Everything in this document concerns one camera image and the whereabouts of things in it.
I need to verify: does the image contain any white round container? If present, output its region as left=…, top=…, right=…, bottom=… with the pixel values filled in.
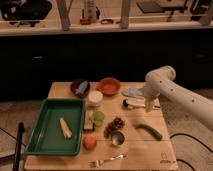
left=88, top=90, right=103, bottom=107

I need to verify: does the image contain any yellow corn cob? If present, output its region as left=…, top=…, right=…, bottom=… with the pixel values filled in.
left=60, top=117, right=72, bottom=139

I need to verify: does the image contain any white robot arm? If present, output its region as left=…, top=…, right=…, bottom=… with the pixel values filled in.
left=143, top=66, right=213, bottom=132

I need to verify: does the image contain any black pole stand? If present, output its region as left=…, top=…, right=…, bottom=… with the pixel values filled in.
left=12, top=122, right=24, bottom=171

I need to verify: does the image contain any blue cloth in bowl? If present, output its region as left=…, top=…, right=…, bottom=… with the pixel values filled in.
left=76, top=81, right=88, bottom=94

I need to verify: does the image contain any black office chair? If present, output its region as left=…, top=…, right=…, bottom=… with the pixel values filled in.
left=0, top=0, right=52, bottom=27

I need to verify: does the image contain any green cucumber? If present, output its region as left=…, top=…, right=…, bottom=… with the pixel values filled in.
left=136, top=124, right=163, bottom=141

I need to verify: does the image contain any light blue towel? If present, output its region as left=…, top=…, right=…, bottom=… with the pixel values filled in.
left=122, top=87, right=144, bottom=99

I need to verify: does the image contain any black cable on floor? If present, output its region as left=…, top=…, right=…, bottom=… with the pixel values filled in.
left=169, top=132, right=213, bottom=171

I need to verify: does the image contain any green plastic tray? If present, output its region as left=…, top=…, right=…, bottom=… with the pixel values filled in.
left=26, top=99, right=85, bottom=156

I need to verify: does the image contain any dark grape bunch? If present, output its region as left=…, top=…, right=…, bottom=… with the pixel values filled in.
left=104, top=117, right=125, bottom=138

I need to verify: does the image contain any small metal cup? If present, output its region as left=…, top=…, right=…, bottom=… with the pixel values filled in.
left=111, top=131, right=125, bottom=146

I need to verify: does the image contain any orange round fruit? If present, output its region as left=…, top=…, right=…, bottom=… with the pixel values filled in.
left=83, top=135, right=97, bottom=150

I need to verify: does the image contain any orange bowl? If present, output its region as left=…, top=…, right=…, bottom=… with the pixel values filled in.
left=97, top=77, right=120, bottom=96

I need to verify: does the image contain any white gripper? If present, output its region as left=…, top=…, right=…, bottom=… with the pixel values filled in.
left=143, top=87, right=160, bottom=112

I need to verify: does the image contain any silver fork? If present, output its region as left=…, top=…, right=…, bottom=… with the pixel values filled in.
left=89, top=153, right=127, bottom=168

